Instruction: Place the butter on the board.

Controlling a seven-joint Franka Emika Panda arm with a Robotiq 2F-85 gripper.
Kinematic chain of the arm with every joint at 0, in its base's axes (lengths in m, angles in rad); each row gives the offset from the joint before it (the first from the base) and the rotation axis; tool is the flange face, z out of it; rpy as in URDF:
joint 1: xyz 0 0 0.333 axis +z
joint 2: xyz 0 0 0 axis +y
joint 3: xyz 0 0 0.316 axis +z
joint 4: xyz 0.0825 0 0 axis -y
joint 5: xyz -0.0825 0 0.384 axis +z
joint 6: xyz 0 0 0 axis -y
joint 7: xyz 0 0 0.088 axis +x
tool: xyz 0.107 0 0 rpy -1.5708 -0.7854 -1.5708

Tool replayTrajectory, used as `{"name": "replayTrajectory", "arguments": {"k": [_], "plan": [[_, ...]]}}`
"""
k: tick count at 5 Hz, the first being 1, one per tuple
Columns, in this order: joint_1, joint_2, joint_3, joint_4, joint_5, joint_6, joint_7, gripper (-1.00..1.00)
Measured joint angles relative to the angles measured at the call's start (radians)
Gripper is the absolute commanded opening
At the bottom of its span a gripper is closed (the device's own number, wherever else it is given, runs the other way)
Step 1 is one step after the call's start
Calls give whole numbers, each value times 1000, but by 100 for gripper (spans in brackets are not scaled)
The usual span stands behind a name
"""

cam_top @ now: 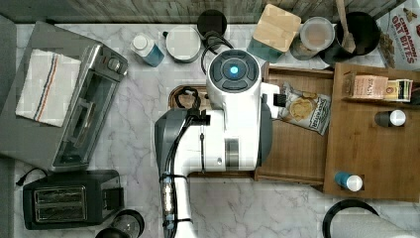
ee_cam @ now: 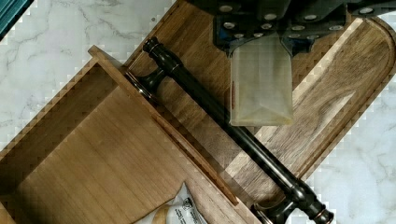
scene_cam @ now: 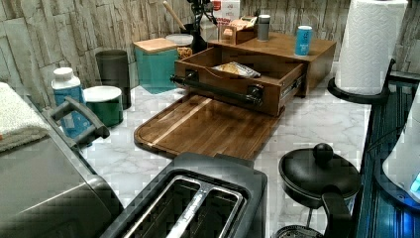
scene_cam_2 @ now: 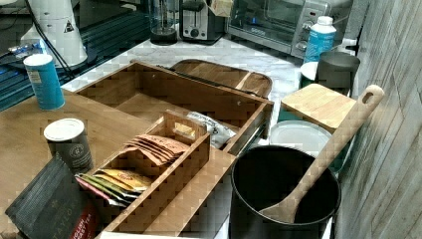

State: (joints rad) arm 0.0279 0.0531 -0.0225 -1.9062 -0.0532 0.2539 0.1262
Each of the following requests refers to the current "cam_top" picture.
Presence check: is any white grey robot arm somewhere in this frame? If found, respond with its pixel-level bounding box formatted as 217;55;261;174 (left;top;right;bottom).
155;49;280;238

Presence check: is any dark wooden cutting board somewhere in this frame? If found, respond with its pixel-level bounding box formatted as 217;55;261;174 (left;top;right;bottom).
167;84;211;110

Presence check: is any white round lidded container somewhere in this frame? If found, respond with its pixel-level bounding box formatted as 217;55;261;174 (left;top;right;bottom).
163;26;201;63

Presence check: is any wooden tray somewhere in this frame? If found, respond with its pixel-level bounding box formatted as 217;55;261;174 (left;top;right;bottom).
254;62;334;185

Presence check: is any black round cup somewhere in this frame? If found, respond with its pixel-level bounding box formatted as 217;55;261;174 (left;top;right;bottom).
197;9;227;39

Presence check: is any blue bottle white cap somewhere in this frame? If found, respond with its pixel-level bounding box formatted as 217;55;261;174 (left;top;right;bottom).
130;33;164;67

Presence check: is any potato chips bag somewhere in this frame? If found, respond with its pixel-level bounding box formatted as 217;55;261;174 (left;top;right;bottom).
278;82;331;136

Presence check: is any teal canister wooden lid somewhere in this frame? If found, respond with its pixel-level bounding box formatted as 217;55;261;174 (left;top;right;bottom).
247;4;301;63

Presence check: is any glass jar clear lid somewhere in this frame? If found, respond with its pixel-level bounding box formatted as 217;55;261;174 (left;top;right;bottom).
290;17;335;60

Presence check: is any silver toaster oven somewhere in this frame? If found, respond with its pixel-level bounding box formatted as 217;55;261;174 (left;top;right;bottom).
1;22;128;173

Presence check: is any pink tea box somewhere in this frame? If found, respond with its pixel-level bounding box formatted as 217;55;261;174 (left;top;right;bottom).
350;75;388;99

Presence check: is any wooden spoon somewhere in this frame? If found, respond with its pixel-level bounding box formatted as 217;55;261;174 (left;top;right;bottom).
336;0;356;54

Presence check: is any blue shaker white cap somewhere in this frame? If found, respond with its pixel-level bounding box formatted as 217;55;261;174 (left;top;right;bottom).
334;172;364;191

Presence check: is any striped white dish towel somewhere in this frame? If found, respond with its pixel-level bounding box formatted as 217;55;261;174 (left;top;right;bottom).
15;49;81;127

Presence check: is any wooden raised shelf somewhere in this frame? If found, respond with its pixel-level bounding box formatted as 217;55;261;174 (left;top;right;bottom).
323;63;420;202

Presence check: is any black two-slot toaster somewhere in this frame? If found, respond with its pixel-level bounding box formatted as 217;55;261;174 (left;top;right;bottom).
23;170;124;230

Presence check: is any black utensil holder pot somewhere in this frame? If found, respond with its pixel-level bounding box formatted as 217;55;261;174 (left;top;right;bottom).
319;12;380;64

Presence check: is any black shaker white cap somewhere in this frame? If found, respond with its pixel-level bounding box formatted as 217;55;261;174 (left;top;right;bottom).
374;109;406;127

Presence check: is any yellow tea box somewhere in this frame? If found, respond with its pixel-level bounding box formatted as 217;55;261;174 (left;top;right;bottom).
384;79;413;102

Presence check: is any cinnamon oat bites box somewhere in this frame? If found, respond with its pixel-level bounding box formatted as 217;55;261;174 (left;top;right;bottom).
376;0;420;71

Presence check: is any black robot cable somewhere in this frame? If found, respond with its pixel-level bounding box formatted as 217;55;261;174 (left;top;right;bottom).
199;31;235;76

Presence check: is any black toaster power cord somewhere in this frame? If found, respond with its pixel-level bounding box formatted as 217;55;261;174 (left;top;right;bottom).
15;167;50;187

